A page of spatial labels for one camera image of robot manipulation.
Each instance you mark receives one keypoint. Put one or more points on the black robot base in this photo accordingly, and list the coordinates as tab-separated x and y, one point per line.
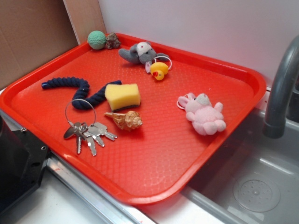
23	158

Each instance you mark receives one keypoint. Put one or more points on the pink plush bunny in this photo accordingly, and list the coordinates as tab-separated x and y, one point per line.
206	119

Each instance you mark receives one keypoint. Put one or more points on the grey plush bunny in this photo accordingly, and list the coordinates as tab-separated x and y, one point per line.
142	53

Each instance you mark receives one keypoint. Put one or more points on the red plastic tray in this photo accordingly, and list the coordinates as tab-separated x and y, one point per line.
155	161

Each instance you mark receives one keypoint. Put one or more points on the tan seashell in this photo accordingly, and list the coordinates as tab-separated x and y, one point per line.
126	121

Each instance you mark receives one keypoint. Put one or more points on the yellow sponge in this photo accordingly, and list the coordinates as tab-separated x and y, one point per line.
120	96

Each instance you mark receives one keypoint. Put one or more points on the yellow rubber duck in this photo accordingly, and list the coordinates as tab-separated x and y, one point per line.
158	70

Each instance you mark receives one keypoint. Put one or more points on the silver key rightmost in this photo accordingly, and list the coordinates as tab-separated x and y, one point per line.
97	130

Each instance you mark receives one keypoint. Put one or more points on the silver key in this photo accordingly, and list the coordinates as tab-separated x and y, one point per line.
90	143
97	130
73	130
79	142

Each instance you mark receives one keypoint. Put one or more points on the silver key middle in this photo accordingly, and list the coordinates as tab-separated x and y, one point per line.
90	143

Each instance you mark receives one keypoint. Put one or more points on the silver key leftmost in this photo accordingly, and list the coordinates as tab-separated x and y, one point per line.
73	130

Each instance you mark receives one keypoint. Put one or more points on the brown rock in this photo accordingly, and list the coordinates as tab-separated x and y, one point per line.
112	41

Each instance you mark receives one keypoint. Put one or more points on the green textured ball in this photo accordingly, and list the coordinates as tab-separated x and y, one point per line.
97	40

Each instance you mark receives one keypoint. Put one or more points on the grey plastic sink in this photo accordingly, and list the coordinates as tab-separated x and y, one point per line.
251	179

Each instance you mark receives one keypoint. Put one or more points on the brown cardboard panel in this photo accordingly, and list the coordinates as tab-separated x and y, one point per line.
32	32

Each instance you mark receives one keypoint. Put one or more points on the grey faucet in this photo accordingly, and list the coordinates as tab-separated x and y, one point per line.
283	101

